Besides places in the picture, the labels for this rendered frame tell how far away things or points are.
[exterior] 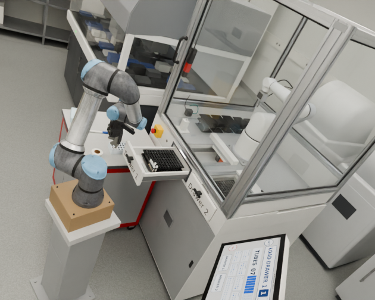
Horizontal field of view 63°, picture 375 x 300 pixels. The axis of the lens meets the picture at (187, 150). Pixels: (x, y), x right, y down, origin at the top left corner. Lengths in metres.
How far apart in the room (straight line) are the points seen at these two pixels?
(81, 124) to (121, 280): 1.31
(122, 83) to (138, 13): 1.01
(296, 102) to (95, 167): 0.91
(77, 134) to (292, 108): 0.94
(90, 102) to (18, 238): 1.36
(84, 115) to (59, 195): 0.42
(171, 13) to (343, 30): 1.39
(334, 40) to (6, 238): 2.27
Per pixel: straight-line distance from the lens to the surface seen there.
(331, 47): 1.33
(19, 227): 2.57
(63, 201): 1.58
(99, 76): 1.39
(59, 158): 1.49
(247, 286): 1.27
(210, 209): 1.76
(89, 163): 1.44
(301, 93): 1.36
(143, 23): 2.34
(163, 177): 1.87
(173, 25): 2.44
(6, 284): 2.33
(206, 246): 1.87
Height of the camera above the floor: 2.02
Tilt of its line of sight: 32 degrees down
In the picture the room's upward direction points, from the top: 25 degrees clockwise
